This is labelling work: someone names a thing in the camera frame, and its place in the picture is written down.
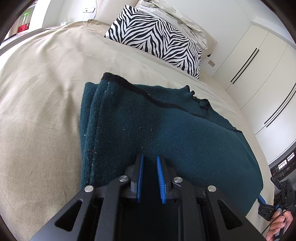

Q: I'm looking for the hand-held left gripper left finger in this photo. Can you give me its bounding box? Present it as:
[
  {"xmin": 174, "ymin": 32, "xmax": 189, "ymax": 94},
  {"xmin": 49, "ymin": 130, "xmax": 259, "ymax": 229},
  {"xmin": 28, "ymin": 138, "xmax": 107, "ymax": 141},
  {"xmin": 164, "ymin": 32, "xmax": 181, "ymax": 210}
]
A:
[{"xmin": 29, "ymin": 153, "xmax": 145, "ymax": 241}]

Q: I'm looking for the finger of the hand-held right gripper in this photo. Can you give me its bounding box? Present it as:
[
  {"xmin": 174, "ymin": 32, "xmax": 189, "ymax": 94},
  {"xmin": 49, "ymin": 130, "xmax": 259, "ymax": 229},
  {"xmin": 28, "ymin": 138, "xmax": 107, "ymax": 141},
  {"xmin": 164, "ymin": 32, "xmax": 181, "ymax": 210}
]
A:
[
  {"xmin": 270, "ymin": 177, "xmax": 293, "ymax": 206},
  {"xmin": 257, "ymin": 195, "xmax": 277, "ymax": 220}
]

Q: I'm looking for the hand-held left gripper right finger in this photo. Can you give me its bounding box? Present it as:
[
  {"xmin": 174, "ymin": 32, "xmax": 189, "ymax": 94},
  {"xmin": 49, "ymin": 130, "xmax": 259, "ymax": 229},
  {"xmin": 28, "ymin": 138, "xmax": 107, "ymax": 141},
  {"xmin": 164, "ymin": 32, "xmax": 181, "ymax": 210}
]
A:
[{"xmin": 156, "ymin": 155, "xmax": 266, "ymax": 241}]

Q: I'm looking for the dark green sweater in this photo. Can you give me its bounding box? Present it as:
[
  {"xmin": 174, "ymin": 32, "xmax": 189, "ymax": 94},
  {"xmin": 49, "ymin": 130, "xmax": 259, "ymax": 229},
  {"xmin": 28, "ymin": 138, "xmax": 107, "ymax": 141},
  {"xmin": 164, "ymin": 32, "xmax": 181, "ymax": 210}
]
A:
[{"xmin": 79, "ymin": 72, "xmax": 263, "ymax": 216}]

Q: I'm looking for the person's right hand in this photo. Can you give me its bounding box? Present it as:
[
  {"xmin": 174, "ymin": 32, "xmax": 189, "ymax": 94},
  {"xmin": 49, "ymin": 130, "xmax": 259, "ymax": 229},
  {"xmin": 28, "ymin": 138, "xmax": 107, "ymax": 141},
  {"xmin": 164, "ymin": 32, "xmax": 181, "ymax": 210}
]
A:
[{"xmin": 265, "ymin": 209, "xmax": 294, "ymax": 241}]

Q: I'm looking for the white wardrobe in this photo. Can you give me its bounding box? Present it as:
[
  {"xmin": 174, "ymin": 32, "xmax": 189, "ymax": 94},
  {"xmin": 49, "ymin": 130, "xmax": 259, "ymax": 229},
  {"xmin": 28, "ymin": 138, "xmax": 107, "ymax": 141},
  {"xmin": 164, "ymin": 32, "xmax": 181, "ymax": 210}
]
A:
[{"xmin": 211, "ymin": 22, "xmax": 296, "ymax": 163}]

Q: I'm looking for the beige bed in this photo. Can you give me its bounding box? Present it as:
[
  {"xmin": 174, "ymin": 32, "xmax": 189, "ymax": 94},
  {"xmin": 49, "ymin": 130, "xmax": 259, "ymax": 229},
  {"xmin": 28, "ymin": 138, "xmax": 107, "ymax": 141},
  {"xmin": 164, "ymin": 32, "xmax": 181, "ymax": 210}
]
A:
[{"xmin": 0, "ymin": 19, "xmax": 278, "ymax": 241}]

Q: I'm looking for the zebra print pillow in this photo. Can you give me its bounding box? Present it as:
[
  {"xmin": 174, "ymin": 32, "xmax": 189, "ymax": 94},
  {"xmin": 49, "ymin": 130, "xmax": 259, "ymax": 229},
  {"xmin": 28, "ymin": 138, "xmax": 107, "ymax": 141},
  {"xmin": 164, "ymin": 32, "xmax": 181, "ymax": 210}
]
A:
[{"xmin": 104, "ymin": 5, "xmax": 203, "ymax": 80}]

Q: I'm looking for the crumpled white duvet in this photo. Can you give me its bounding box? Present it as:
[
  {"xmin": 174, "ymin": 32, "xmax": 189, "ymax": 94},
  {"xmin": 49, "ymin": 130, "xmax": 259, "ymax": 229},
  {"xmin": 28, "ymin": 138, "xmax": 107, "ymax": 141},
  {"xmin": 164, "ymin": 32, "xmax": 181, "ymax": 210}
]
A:
[{"xmin": 135, "ymin": 0, "xmax": 207, "ymax": 49}]

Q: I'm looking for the green lid jar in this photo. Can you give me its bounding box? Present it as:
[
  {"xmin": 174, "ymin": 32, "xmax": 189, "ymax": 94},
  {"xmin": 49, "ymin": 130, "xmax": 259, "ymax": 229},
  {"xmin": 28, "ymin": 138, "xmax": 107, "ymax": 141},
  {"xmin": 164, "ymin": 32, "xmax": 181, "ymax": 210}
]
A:
[{"xmin": 20, "ymin": 6, "xmax": 35, "ymax": 25}]

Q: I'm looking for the black cable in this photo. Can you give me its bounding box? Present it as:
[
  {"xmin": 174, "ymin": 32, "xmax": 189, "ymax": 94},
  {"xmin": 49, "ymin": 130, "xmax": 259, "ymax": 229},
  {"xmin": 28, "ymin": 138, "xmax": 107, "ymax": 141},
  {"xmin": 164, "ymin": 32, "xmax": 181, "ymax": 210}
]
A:
[{"xmin": 261, "ymin": 214, "xmax": 285, "ymax": 235}]

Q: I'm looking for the black wardrobe handle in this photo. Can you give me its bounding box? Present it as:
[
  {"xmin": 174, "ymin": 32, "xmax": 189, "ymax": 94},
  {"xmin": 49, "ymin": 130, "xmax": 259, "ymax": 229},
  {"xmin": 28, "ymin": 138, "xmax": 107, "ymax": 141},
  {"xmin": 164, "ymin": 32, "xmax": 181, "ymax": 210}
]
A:
[
  {"xmin": 266, "ymin": 93, "xmax": 296, "ymax": 128},
  {"xmin": 231, "ymin": 48, "xmax": 258, "ymax": 82},
  {"xmin": 232, "ymin": 50, "xmax": 260, "ymax": 84},
  {"xmin": 264, "ymin": 89, "xmax": 296, "ymax": 124}
]

